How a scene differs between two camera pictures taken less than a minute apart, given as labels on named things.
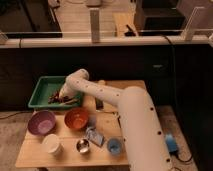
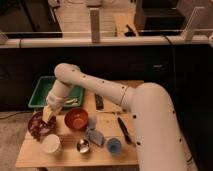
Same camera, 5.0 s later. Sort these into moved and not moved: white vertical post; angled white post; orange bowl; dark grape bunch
Moved: dark grape bunch
Not moved: angled white post; white vertical post; orange bowl
